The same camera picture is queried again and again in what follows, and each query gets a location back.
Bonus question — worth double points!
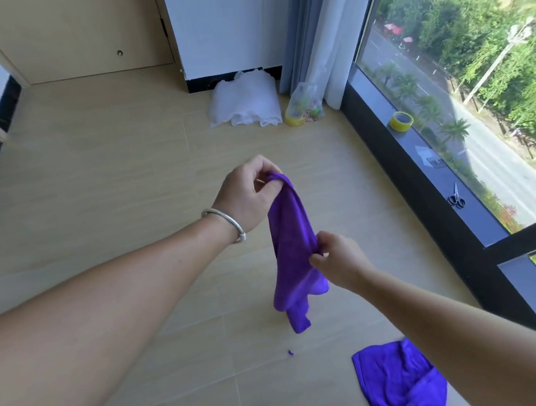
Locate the person's left hand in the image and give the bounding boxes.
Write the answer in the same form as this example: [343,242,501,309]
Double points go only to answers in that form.
[205,152,290,238]

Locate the person's right hand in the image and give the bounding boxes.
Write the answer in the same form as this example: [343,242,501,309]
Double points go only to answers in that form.
[306,225,379,299]

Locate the purple towel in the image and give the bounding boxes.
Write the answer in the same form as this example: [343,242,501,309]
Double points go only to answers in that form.
[259,169,335,336]
[350,334,450,406]

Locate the beige door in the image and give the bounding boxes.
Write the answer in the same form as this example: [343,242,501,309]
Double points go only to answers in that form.
[0,0,183,91]
[0,0,178,89]

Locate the person's left forearm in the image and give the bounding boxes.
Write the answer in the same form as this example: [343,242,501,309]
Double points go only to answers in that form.
[0,212,261,406]

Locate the person's right forearm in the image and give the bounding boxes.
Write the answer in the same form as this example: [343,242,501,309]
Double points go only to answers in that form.
[356,251,536,406]

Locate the white cloth pile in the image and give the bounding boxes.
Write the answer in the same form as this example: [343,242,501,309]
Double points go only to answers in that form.
[204,65,285,133]

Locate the clear bag of yellow items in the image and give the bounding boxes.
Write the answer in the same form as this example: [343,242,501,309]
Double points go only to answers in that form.
[280,79,327,128]

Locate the dark framed window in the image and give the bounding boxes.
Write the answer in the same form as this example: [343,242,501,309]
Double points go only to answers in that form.
[330,0,536,377]

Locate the black scissors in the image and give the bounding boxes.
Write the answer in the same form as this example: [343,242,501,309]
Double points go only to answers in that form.
[446,181,467,211]

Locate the clear plastic wrapper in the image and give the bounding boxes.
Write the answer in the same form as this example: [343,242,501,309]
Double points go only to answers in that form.
[413,142,446,171]

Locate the yellow tape roll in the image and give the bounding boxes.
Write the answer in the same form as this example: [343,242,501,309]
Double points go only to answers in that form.
[387,109,416,135]

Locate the blue grey curtain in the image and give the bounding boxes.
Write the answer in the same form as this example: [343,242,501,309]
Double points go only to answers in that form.
[269,0,345,96]

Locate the white sheer curtain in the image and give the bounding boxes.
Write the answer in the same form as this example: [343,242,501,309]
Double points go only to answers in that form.
[313,0,397,112]

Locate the silver bracelet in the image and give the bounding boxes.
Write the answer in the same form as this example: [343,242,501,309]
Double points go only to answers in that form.
[200,204,248,248]

